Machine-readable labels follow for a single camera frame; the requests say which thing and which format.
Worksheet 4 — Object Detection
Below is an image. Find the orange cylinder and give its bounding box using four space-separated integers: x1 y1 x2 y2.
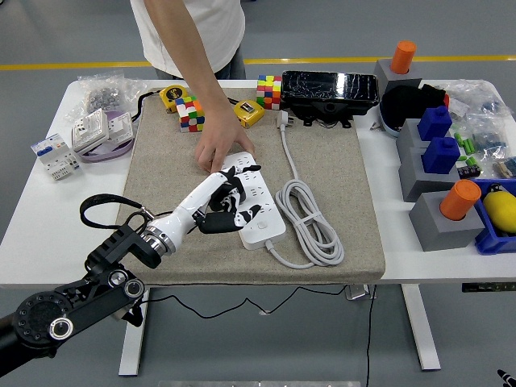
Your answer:
390 40 418 76
439 179 483 222

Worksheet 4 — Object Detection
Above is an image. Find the clear bag of small parts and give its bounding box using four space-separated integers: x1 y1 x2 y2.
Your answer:
443 79 505 119

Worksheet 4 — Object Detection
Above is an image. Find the rubik's cube with white face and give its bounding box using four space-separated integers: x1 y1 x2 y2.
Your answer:
175 94 206 134

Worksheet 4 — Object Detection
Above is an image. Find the blue block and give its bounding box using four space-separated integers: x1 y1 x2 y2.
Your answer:
417 105 453 142
421 136 461 175

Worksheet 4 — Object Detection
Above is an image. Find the blue plastic bin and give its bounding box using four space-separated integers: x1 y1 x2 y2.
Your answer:
471 177 516 256

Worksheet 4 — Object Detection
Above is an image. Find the white table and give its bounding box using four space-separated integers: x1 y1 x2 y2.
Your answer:
0 79 516 376

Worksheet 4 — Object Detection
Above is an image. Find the metal bracket under table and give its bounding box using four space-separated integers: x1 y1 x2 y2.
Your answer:
345 284 378 302

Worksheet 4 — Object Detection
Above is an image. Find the black table control panel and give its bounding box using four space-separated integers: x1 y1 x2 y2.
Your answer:
461 282 516 293

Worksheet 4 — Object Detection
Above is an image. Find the yellow tape measure round label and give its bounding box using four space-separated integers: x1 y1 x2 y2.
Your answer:
132 84 190 122

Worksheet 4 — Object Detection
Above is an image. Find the small circuit board module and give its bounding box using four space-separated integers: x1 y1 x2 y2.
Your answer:
493 156 516 178

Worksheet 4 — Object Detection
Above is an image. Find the clear bag of blue parts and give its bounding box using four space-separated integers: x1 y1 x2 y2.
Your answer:
463 112 514 161

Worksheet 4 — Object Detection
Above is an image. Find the person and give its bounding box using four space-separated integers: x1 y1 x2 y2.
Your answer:
129 0 247 81

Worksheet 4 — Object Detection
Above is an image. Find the rubik's cube with yellow face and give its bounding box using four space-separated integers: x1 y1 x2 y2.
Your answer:
256 74 283 110

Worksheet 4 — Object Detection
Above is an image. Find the black plug adapter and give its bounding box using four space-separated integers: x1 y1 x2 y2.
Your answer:
209 176 248 214

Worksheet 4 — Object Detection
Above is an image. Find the grey-brown mat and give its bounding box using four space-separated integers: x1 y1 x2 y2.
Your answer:
105 86 387 286

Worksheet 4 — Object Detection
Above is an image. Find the thin black plug cord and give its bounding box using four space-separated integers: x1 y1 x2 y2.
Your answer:
136 284 352 321

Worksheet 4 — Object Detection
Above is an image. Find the white blue round device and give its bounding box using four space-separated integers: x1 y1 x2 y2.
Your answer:
377 100 404 139

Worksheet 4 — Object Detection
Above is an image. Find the black cloth cap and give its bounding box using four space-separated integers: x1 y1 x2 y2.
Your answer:
381 83 448 130

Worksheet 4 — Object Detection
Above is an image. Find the purple tape roll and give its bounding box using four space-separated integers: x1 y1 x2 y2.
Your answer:
80 110 135 163

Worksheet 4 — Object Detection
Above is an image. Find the grey block with square hole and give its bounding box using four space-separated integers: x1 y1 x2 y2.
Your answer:
395 119 432 156
397 147 463 202

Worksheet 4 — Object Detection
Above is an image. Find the person's right hand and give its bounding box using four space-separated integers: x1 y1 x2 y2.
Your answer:
193 107 256 174

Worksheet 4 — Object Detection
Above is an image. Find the small black component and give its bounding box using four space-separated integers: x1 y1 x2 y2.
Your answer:
457 163 481 181

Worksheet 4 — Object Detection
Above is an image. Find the white power strip cable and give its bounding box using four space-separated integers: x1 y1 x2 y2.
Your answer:
265 110 346 269

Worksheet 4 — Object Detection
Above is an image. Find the white circuit breaker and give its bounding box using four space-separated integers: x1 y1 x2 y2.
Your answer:
30 132 82 181

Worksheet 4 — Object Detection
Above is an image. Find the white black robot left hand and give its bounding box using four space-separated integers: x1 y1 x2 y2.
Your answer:
149 163 263 251

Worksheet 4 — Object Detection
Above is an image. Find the black device with glossy top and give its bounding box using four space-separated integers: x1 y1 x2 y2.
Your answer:
281 70 381 130

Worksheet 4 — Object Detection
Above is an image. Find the grey block with round hole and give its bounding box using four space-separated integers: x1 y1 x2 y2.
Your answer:
372 59 423 106
408 190 486 253

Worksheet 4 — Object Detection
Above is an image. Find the yellow tape measure square label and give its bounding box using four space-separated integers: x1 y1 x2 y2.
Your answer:
227 98 266 129

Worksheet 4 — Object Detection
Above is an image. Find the white power strip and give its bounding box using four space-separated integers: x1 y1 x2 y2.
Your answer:
223 151 288 251

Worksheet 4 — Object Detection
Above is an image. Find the black hanging cable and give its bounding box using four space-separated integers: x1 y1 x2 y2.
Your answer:
364 284 376 387

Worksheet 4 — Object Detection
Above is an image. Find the white wall switch panel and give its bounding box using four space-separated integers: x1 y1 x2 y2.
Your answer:
105 111 134 147

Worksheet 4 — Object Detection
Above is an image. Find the plastic bag of metal nuts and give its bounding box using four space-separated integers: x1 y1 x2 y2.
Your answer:
64 69 148 122

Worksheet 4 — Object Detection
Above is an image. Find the yellow plush toy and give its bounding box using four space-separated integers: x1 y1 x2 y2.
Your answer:
482 183 516 235

